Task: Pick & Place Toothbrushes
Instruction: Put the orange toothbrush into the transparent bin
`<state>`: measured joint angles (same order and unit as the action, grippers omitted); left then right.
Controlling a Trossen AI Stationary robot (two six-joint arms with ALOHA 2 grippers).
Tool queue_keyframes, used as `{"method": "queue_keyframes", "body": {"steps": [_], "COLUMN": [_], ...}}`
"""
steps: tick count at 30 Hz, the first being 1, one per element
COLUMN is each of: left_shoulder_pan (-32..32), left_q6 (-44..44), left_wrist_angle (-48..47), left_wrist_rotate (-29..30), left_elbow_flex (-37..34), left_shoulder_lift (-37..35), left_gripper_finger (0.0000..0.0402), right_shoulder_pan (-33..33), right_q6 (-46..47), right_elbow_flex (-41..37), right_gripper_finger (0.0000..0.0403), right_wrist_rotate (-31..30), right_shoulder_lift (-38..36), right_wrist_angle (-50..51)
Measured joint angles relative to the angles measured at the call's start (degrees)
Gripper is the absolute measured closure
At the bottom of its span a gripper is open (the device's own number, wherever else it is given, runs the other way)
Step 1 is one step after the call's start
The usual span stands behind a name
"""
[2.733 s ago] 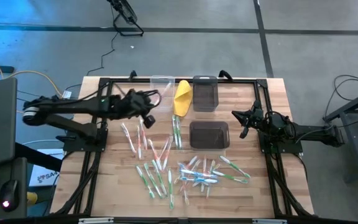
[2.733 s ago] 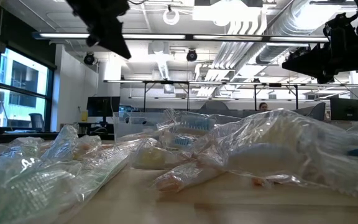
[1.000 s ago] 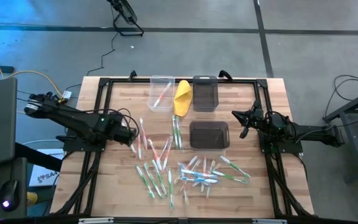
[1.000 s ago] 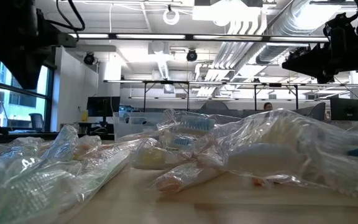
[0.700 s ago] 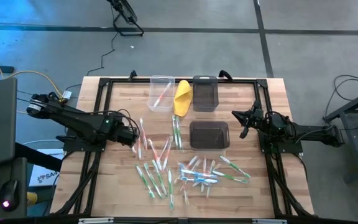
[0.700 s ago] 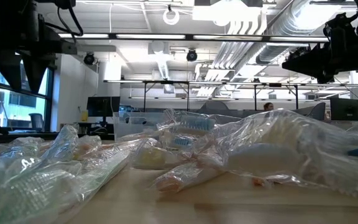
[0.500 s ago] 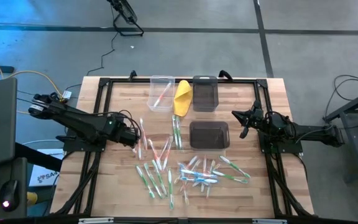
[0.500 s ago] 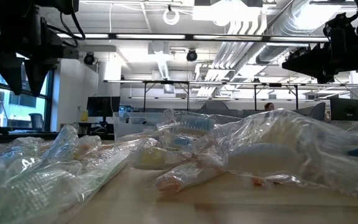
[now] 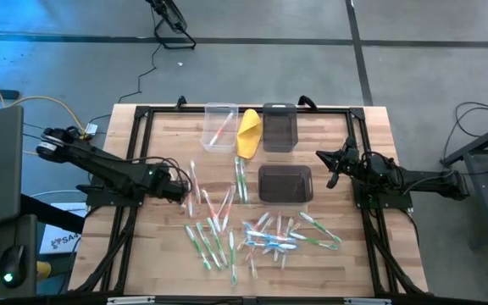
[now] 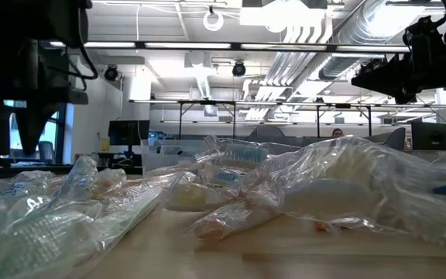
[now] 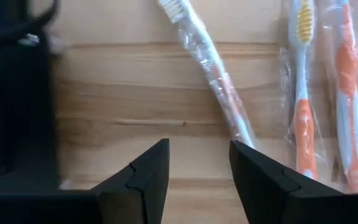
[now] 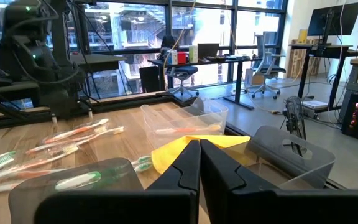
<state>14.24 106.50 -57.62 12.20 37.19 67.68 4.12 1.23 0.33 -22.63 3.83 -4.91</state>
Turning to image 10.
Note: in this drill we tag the overhead LED light bar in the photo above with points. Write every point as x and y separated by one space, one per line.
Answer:
188 45

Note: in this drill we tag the office swivel chair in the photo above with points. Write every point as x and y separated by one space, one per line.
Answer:
47 152

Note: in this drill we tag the black ceiling spotlight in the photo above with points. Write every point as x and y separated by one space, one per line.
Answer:
239 69
111 73

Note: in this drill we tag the black workstation frame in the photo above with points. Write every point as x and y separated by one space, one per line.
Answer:
369 116
234 116

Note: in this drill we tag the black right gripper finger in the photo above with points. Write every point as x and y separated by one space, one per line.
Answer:
405 98
389 79

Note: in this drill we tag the person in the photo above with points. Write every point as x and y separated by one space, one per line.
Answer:
337 133

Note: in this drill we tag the clear plastic bin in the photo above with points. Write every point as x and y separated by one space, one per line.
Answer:
161 160

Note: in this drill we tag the black computer monitor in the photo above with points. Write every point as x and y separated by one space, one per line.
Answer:
129 133
432 136

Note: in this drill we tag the yellow container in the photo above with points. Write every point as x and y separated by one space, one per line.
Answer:
105 145

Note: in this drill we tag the window with black frame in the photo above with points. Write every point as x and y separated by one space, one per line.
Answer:
52 131

